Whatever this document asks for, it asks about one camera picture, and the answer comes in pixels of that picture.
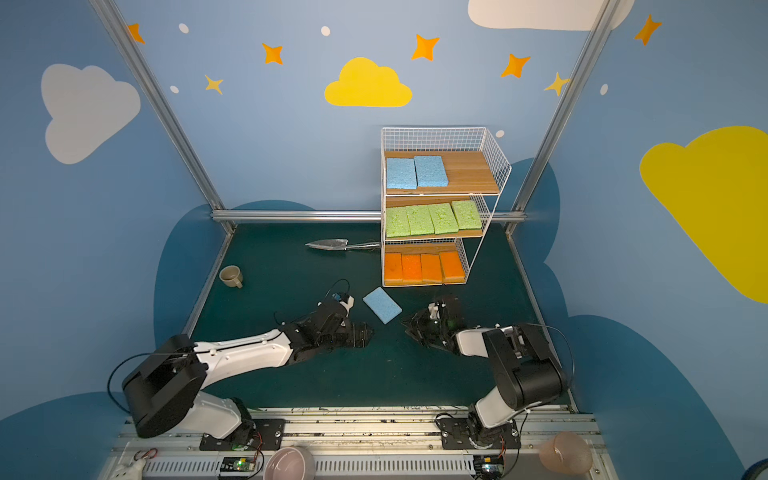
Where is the blue sponge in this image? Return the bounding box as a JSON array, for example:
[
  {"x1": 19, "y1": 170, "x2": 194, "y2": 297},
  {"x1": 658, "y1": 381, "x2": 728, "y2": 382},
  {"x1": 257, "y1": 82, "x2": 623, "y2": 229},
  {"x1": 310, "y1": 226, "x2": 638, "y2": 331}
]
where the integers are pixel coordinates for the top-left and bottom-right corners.
[
  {"x1": 363, "y1": 287, "x2": 402, "y2": 324},
  {"x1": 386, "y1": 158, "x2": 418, "y2": 190},
  {"x1": 414, "y1": 156, "x2": 449, "y2": 188}
]

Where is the green sponge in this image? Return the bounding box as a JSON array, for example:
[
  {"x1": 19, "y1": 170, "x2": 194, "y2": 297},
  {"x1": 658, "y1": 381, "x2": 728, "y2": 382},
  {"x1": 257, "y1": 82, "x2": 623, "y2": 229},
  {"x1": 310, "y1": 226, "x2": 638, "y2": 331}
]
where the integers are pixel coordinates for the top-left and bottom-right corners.
[
  {"x1": 451, "y1": 200, "x2": 482, "y2": 230},
  {"x1": 428, "y1": 203, "x2": 459, "y2": 235},
  {"x1": 385, "y1": 207, "x2": 411, "y2": 238},
  {"x1": 405, "y1": 205, "x2": 435, "y2": 236}
]

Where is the white wire wooden shelf rack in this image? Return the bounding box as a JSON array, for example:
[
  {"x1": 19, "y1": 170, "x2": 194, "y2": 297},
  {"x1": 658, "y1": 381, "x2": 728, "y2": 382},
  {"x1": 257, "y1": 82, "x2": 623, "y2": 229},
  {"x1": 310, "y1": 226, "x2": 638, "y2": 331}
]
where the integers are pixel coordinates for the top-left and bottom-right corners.
[{"x1": 380, "y1": 126, "x2": 512, "y2": 287}]

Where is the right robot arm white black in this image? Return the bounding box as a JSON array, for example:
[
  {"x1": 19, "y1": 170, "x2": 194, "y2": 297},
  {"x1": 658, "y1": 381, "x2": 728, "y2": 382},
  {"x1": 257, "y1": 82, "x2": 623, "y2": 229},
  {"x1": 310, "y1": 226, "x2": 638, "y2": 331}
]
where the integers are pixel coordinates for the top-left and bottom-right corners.
[{"x1": 402, "y1": 297, "x2": 571, "y2": 438}]

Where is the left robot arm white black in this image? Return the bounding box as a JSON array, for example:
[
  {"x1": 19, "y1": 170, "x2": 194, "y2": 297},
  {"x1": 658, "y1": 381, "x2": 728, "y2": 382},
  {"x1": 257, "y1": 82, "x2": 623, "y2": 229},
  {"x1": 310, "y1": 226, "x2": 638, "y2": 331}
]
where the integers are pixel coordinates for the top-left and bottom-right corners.
[{"x1": 121, "y1": 294, "x2": 374, "y2": 444}]

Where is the silver metal scoop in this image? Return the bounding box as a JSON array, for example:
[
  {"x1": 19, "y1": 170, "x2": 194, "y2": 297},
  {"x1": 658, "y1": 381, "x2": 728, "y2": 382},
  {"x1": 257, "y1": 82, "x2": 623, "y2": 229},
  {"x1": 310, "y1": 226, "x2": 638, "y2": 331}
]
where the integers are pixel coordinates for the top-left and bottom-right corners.
[{"x1": 305, "y1": 239, "x2": 381, "y2": 252}]

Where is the beige ceramic mug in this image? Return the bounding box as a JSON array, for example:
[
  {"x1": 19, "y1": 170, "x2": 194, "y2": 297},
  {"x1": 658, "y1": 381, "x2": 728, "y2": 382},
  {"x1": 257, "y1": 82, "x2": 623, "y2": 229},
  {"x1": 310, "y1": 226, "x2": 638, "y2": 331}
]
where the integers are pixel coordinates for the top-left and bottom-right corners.
[{"x1": 218, "y1": 265, "x2": 243, "y2": 289}]

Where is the pink bowl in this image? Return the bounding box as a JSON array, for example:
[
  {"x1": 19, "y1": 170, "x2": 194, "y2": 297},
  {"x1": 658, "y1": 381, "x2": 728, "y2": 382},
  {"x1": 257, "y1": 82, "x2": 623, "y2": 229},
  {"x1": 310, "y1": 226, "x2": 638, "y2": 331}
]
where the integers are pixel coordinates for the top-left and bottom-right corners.
[{"x1": 263, "y1": 447, "x2": 316, "y2": 480}]

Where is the right green circuit board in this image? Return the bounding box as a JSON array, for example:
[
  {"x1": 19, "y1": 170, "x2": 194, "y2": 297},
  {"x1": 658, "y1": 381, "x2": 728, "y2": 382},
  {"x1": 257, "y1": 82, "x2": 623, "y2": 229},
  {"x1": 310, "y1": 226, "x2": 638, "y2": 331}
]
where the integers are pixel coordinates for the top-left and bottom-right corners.
[{"x1": 472, "y1": 455, "x2": 505, "y2": 480}]

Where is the green circuit board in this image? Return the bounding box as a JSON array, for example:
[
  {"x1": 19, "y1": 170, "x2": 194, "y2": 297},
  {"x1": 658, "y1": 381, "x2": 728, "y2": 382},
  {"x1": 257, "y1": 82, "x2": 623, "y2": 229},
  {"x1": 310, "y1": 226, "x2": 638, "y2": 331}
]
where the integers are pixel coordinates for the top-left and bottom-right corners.
[
  {"x1": 218, "y1": 456, "x2": 256, "y2": 479},
  {"x1": 472, "y1": 455, "x2": 505, "y2": 480}
]

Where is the left green circuit board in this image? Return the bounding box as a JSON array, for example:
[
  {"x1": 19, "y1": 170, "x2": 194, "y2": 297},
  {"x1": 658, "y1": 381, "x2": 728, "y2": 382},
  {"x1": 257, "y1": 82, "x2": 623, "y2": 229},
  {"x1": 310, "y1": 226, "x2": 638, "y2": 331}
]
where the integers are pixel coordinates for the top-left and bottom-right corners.
[{"x1": 218, "y1": 456, "x2": 256, "y2": 479}]

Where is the pink plastic cup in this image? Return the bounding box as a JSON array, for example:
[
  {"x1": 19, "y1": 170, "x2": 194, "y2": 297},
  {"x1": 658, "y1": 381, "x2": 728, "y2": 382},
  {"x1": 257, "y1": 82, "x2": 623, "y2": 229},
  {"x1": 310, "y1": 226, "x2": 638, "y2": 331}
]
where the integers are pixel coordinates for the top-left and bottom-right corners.
[{"x1": 538, "y1": 431, "x2": 593, "y2": 475}]

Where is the white power plug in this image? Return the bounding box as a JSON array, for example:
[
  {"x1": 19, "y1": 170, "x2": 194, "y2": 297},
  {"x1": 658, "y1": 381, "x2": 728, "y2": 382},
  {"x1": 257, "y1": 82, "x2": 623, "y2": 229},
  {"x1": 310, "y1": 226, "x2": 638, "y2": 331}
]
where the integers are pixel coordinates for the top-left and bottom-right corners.
[{"x1": 108, "y1": 459, "x2": 146, "y2": 480}]

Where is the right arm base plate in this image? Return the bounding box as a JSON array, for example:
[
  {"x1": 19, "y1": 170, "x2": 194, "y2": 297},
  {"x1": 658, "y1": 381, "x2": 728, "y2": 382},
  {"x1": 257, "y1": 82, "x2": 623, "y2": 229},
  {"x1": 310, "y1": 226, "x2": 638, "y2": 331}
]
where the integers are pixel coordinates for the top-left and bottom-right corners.
[{"x1": 434, "y1": 414, "x2": 521, "y2": 450}]

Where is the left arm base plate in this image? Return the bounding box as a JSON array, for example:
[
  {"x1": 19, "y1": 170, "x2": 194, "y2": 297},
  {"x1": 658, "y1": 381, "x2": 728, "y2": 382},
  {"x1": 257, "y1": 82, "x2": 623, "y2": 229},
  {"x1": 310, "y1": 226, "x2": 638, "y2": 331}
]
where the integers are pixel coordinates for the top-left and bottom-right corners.
[{"x1": 199, "y1": 418, "x2": 286, "y2": 452}]

